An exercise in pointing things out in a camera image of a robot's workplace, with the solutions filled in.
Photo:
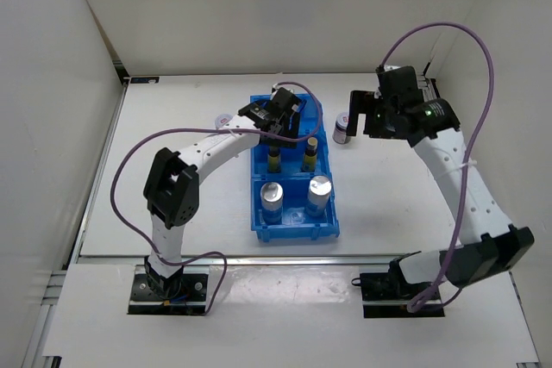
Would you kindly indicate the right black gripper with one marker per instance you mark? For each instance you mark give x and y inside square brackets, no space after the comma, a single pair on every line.
[364,103]

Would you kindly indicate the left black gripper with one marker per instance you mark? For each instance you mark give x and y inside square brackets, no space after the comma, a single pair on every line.
[289,138]

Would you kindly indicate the yellow small bottle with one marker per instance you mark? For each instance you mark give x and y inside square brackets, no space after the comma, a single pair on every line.
[274,160]
[310,155]

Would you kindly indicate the silver-lid shaker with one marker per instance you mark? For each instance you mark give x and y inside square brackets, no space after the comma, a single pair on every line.
[319,191]
[271,197]

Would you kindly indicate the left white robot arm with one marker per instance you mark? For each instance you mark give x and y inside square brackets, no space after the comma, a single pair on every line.
[172,187]

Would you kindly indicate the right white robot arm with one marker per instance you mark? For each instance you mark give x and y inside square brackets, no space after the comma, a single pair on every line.
[486,242]

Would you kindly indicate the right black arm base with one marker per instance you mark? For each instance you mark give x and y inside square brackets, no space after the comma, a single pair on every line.
[381,301]

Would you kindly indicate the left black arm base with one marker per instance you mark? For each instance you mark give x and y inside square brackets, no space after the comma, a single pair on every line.
[188,297]

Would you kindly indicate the blue three-compartment bin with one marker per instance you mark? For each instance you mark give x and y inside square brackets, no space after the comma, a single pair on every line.
[294,222]

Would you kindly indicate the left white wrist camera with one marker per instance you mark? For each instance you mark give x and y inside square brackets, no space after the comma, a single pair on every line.
[276,88]

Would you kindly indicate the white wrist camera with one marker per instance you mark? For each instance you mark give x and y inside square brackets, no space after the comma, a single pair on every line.
[276,88]
[387,68]

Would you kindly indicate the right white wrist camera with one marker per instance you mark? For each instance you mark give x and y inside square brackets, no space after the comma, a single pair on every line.
[387,68]

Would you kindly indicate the aluminium front rail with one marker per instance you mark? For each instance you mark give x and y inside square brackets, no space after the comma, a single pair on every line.
[280,261]

